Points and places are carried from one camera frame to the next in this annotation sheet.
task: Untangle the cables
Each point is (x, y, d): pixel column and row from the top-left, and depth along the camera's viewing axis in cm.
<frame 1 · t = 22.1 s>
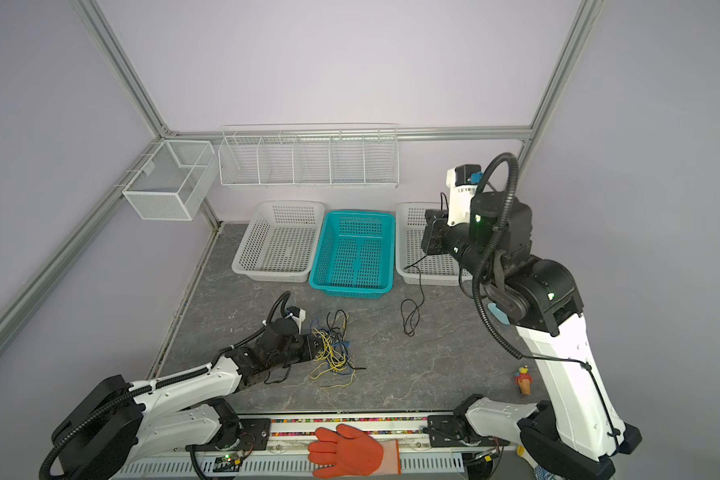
left hand: (322, 347, 84), fingers closed
right hand: (427, 214, 55), fingers closed
white plastic basket right: (438, 270, 107), on the table
teal plastic basket: (354, 256, 111), on the table
white plastic basket left: (281, 241, 118), on the table

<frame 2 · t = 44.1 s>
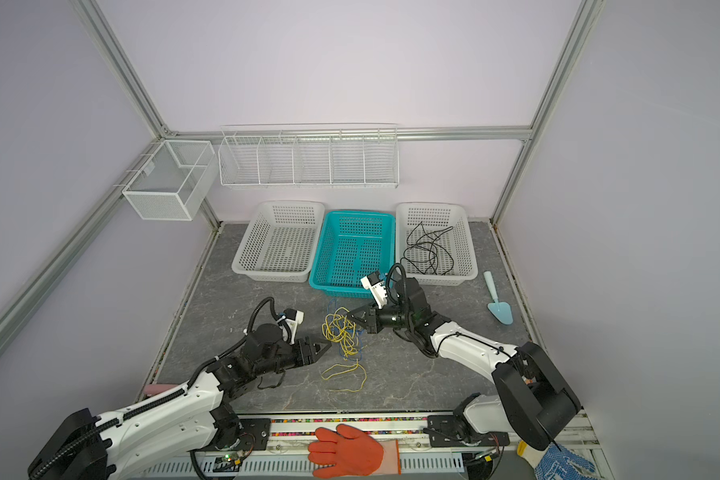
left hand: (325, 350, 78), fingers open
right hand: (347, 318, 78), fingers closed
mint green brush handle: (501, 310, 98), on the table
the other named things where they were.

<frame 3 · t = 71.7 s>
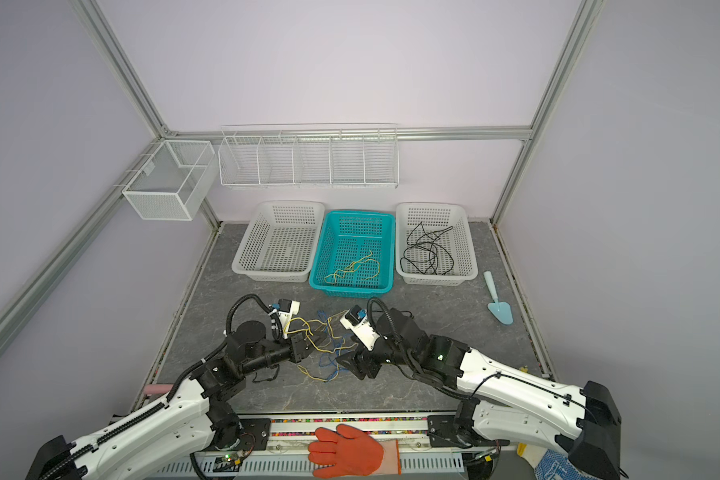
left hand: (325, 341, 73), fingers closed
right hand: (345, 350, 69), fingers open
the named things where they were.

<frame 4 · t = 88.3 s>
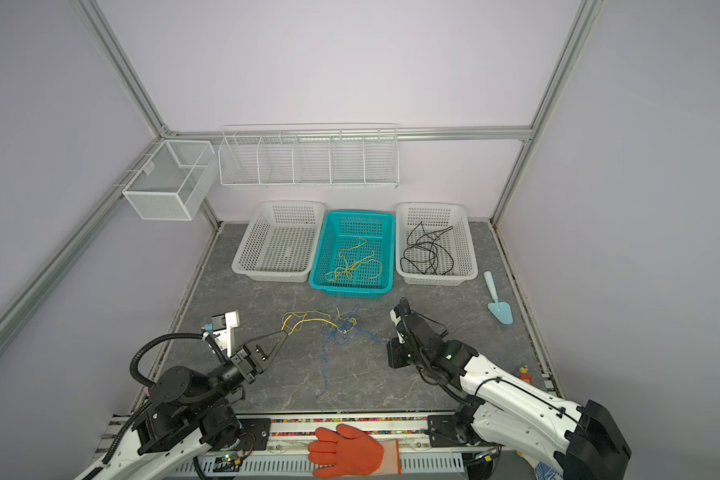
left hand: (286, 341, 61), fingers closed
right hand: (388, 348, 80), fingers closed
the named things where they were.

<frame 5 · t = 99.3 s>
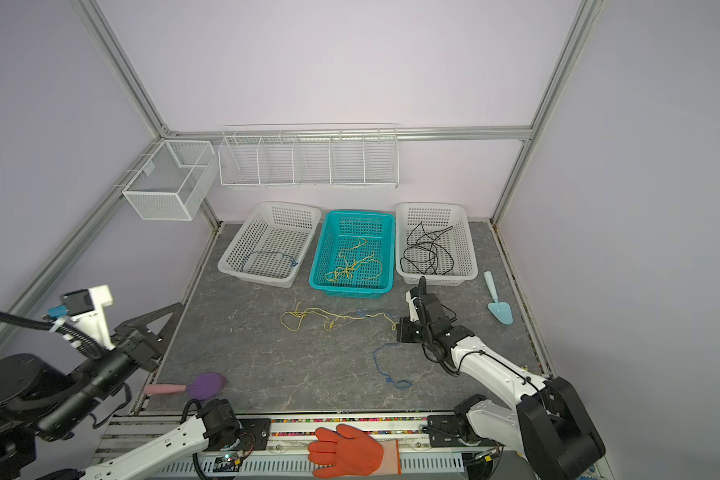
left hand: (185, 314, 50), fingers closed
right hand: (397, 327, 86), fingers closed
pink purple brush: (202, 386, 83), on the table
